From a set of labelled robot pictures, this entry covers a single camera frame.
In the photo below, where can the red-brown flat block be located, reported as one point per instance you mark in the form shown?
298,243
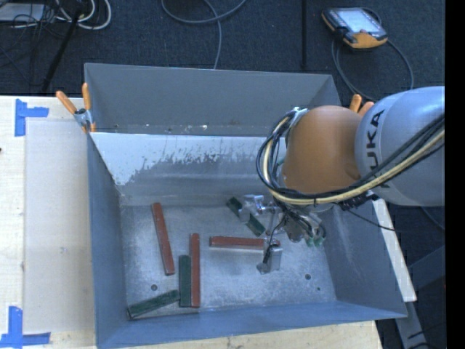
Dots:
163,238
236,242
195,271

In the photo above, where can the black cylinder on white bracket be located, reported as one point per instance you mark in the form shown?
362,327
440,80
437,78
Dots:
354,201

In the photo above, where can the grey metal bin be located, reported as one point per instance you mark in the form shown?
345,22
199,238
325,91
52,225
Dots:
225,267

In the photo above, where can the dark green flat block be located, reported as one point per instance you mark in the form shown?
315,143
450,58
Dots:
185,282
152,304
256,225

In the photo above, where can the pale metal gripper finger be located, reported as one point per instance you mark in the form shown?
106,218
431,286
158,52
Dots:
272,258
250,204

